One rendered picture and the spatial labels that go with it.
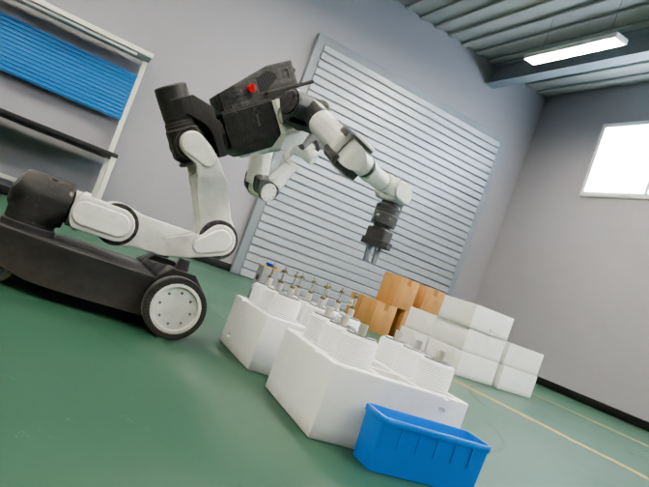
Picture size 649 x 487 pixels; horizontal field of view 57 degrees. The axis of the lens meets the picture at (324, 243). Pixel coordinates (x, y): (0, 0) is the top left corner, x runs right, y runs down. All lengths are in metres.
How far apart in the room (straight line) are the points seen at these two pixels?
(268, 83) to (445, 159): 6.40
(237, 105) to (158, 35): 5.06
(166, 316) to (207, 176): 0.51
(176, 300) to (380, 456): 0.88
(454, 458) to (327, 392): 0.32
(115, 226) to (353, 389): 1.02
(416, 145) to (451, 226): 1.27
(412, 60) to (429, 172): 1.50
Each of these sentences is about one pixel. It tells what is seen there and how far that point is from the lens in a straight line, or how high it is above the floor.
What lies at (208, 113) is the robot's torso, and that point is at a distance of 2.16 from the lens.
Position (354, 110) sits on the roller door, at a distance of 7.74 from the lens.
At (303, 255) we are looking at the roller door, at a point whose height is 0.49.
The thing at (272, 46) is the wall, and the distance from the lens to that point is 7.52.
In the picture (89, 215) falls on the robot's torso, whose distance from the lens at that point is 2.06.
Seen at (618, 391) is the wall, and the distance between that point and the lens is 7.33.
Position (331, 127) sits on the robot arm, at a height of 0.81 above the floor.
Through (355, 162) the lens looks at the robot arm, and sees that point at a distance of 1.90.
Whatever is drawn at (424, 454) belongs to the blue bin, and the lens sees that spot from 1.42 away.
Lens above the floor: 0.36
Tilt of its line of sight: 3 degrees up
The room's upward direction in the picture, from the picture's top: 20 degrees clockwise
